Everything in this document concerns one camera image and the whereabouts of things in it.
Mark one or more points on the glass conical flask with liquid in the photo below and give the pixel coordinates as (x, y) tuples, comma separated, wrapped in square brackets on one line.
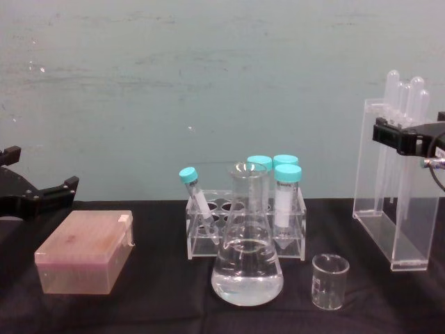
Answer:
[(247, 275)]

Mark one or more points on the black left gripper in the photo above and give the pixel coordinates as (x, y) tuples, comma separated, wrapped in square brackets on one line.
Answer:
[(12, 195)]

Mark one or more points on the clear acrylic pipette stand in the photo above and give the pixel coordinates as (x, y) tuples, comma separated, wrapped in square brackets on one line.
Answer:
[(413, 236)]

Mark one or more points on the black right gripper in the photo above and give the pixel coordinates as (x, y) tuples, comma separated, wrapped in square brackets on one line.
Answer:
[(429, 139)]

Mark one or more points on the clear acrylic tube rack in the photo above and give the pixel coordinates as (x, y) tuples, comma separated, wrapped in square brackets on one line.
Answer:
[(299, 222)]

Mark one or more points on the small glass beaker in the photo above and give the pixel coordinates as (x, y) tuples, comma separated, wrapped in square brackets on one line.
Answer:
[(330, 285)]

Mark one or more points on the leaning teal capped centrifuge tube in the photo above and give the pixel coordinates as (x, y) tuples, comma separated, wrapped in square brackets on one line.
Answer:
[(201, 205)]

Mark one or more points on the white labelled teal capped tube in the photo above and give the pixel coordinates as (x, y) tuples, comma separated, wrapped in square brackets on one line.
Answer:
[(286, 202)]

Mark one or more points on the pink pipette tip box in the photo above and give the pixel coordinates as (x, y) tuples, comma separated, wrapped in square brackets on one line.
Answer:
[(83, 250)]

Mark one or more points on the black table cloth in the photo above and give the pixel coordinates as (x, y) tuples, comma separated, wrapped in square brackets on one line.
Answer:
[(163, 306)]

